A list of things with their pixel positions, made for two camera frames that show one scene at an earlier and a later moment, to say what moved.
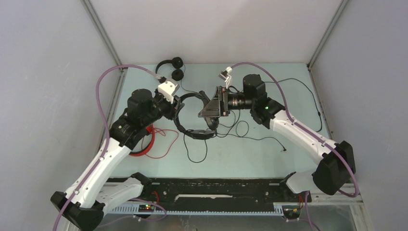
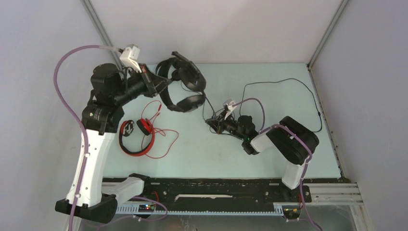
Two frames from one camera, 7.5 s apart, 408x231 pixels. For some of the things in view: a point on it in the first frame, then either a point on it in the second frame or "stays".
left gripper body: x=166 y=109 -> x=147 y=85
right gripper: x=218 y=107 -> x=217 y=124
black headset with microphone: x=192 y=134 -> x=180 y=83
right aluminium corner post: x=326 y=34 stays
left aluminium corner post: x=98 y=25 stays
